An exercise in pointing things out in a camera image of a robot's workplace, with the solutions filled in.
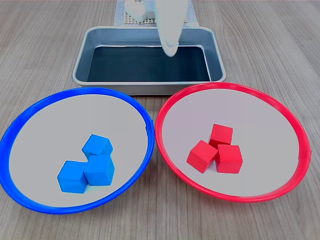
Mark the steel tray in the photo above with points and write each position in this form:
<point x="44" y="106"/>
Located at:
<point x="82" y="65"/>

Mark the blue-rimmed white plate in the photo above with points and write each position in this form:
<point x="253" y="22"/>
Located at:
<point x="50" y="120"/>

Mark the black mat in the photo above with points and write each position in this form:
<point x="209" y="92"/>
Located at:
<point x="140" y="67"/>

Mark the red-rimmed white plate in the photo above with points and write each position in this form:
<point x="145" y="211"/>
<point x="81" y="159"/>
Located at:
<point x="250" y="112"/>

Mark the red cube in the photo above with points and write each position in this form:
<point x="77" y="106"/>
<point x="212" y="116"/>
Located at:
<point x="201" y="156"/>
<point x="229" y="160"/>
<point x="221" y="133"/>

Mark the blue cube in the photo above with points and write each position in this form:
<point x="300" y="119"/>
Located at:
<point x="98" y="171"/>
<point x="96" y="145"/>
<point x="71" y="177"/>

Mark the pale perforated plate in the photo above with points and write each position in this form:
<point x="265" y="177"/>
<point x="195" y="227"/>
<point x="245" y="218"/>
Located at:
<point x="130" y="20"/>

